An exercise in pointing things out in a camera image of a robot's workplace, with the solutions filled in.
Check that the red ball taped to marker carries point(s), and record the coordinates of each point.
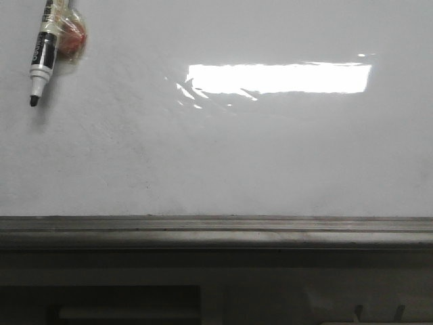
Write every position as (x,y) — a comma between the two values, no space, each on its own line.
(73,36)

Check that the black whiteboard marker pen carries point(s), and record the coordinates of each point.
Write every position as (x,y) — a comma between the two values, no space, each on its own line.
(46,47)

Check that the white whiteboard surface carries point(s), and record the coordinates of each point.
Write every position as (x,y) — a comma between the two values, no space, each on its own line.
(223,108)

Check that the grey aluminium whiteboard frame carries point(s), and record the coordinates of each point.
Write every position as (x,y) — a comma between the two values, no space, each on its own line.
(44,233)

